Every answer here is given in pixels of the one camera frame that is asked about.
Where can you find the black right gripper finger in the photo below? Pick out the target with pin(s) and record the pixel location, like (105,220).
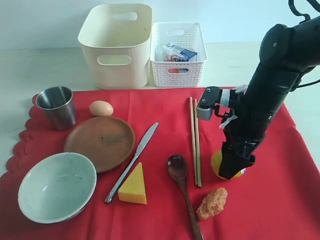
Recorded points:
(233,160)
(249,160)

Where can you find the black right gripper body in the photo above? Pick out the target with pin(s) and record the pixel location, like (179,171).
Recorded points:
(241,135)

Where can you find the yellow lemon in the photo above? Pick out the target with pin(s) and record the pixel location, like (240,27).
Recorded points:
(215,162)

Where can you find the red sausage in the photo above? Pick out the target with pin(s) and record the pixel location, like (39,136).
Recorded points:
(173,71)

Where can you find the small milk carton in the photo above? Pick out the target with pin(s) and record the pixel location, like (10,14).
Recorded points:
(172,52)

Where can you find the brown egg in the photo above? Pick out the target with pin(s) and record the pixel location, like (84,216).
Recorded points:
(101,108)

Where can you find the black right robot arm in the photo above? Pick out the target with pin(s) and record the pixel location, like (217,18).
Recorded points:
(286,54)

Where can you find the right wooden chopstick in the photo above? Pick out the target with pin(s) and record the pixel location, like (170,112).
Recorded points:
(197,146)

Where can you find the wooden chopstick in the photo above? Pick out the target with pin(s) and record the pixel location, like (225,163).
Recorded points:
(193,140)
(197,146)

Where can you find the fried chicken piece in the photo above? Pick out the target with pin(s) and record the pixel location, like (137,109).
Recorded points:
(212,204)

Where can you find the red tablecloth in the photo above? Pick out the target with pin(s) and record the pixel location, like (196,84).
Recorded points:
(278,198)

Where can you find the dark wooden spoon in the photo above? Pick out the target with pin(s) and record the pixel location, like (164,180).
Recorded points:
(177,169)

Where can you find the left wooden chopstick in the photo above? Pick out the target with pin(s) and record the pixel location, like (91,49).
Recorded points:
(193,140)

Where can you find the white perforated plastic basket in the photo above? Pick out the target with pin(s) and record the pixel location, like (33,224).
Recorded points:
(188,35)

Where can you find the yellow cheese wedge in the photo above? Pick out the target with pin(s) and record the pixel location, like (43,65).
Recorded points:
(133,188)

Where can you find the stainless steel table knife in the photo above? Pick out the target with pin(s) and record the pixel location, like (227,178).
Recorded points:
(142,144)

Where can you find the brown wooden plate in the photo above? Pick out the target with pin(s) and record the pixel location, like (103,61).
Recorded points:
(106,140)

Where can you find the cream plastic bin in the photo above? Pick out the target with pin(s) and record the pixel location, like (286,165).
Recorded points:
(115,40)

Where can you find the pale green ceramic bowl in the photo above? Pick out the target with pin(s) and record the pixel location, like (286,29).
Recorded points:
(57,188)

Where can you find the stainless steel cup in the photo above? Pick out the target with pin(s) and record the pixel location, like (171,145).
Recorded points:
(57,104)

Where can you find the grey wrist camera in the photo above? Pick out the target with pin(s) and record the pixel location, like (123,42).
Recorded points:
(209,103)

